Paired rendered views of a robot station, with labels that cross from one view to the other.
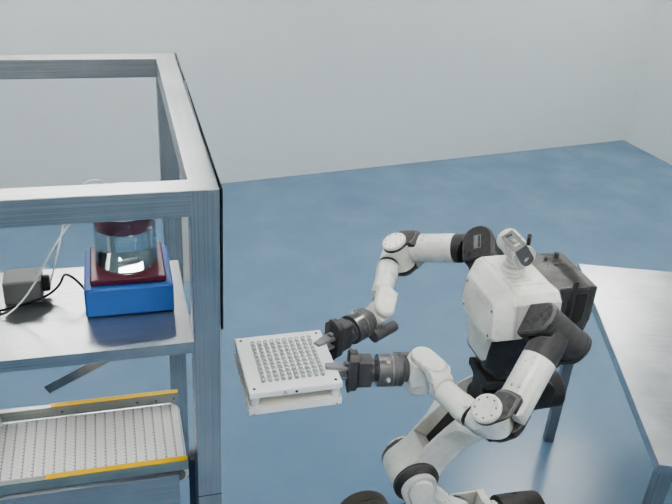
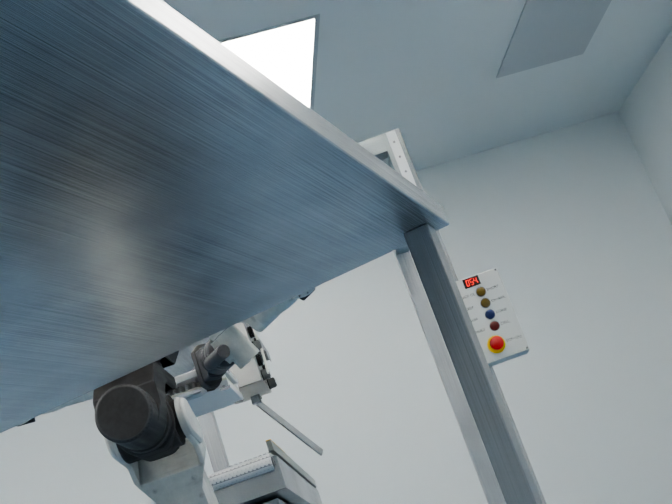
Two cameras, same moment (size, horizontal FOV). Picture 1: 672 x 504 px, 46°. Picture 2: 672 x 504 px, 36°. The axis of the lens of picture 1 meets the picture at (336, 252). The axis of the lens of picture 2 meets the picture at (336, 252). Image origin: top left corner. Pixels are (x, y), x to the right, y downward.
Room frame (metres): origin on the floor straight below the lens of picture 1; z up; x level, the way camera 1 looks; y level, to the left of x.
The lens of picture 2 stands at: (2.95, -2.43, 0.36)
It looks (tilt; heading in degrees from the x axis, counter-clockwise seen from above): 18 degrees up; 106
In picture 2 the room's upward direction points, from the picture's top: 20 degrees counter-clockwise
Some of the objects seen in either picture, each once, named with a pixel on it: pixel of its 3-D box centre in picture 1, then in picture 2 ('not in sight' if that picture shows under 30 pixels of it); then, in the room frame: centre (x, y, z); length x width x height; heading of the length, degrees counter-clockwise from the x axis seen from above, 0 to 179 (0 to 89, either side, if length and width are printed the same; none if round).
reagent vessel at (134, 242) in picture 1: (124, 225); not in sight; (1.63, 0.49, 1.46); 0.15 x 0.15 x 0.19
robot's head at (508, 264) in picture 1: (514, 251); not in sight; (1.91, -0.48, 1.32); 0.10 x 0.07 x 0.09; 17
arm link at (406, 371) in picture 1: (410, 369); not in sight; (1.74, -0.22, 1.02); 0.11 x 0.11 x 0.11; 9
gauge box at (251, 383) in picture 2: not in sight; (242, 361); (1.73, 0.50, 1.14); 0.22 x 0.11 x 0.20; 107
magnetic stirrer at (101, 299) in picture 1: (128, 275); not in sight; (1.64, 0.50, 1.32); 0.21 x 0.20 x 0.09; 17
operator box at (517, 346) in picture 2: (188, 238); (484, 319); (2.48, 0.53, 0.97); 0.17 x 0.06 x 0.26; 17
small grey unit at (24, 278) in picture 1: (27, 285); not in sight; (1.58, 0.72, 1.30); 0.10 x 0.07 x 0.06; 107
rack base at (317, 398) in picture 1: (286, 377); (193, 404); (1.72, 0.11, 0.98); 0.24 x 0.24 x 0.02; 17
